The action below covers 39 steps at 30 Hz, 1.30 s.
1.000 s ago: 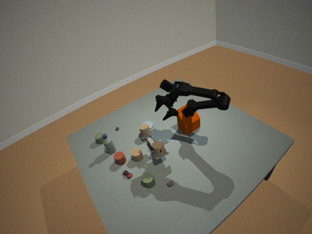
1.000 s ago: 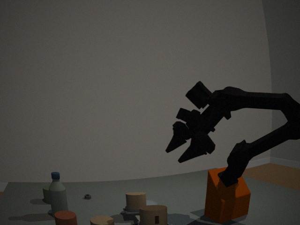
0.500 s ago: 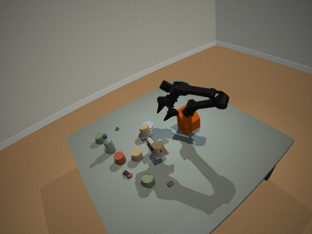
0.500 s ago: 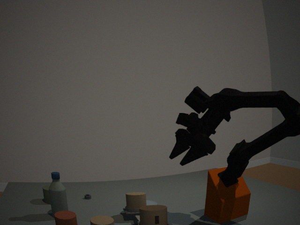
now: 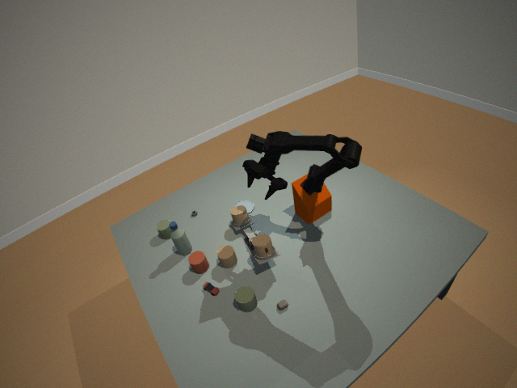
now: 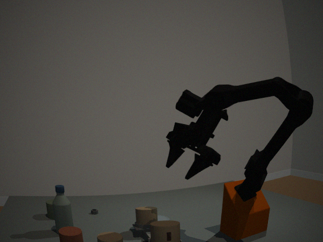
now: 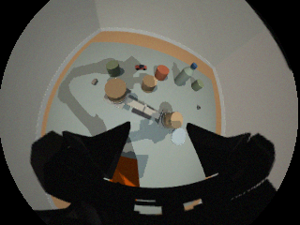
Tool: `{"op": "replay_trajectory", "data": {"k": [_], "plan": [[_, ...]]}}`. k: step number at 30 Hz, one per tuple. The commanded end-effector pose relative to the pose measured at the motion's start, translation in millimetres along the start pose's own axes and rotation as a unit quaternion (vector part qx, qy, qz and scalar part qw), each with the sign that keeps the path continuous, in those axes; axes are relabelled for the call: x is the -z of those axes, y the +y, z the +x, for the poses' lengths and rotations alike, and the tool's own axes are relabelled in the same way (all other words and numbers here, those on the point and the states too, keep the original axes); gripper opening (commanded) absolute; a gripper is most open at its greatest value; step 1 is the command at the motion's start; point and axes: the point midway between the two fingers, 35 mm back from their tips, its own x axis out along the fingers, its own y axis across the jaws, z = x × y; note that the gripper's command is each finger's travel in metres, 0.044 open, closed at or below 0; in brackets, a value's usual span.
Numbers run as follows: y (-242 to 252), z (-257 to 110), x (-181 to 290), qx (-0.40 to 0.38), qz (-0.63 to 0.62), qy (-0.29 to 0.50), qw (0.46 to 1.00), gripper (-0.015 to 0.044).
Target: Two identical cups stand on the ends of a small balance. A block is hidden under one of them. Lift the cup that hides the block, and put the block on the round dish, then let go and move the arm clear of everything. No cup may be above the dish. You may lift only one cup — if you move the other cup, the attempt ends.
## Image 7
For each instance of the grey bottle with blue cap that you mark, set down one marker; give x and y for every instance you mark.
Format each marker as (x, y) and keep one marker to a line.
(185, 74)

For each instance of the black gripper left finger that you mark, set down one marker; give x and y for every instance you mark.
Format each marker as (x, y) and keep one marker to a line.
(104, 149)

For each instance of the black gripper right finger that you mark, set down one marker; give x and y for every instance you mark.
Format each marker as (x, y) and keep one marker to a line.
(213, 149)

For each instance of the small red toy car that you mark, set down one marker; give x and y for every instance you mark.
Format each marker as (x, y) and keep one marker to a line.
(141, 67)

